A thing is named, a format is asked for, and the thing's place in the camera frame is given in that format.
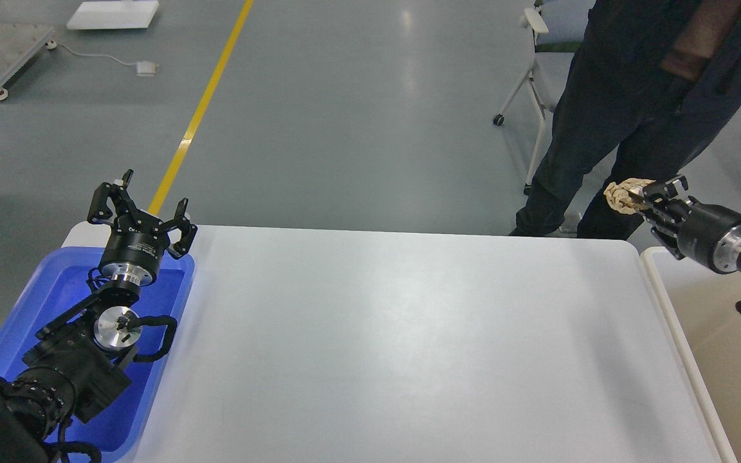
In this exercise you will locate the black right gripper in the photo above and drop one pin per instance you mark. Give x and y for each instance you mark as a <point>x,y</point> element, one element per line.
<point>709,234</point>

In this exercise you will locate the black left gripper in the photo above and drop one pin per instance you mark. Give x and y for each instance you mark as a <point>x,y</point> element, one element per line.
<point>136,246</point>

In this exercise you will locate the brown paper ball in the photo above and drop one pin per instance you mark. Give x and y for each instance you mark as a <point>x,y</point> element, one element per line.
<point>627,197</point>

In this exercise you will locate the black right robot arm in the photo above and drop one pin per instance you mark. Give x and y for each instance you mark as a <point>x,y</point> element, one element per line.
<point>706,233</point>

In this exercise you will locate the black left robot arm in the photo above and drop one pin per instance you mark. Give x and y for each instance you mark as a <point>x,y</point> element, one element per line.
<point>78,366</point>

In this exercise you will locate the blue plastic bin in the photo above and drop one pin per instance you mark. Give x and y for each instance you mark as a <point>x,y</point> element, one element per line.
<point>61,280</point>

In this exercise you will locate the person in dark clothes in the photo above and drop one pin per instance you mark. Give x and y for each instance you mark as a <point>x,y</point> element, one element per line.
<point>655,81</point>

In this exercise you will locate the white plastic bin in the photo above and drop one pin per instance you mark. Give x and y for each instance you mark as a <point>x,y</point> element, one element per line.
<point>699,306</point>

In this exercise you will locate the white grey office chair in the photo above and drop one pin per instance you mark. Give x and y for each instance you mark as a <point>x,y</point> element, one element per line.
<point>556,30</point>

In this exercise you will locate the white flat board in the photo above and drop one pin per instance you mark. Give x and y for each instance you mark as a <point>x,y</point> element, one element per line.
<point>113,15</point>

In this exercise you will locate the metal wheeled platform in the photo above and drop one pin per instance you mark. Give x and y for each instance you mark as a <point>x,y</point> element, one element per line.
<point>19,43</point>

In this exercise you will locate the white power adapter with cable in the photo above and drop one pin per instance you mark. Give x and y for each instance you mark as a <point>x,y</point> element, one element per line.
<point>142,68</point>

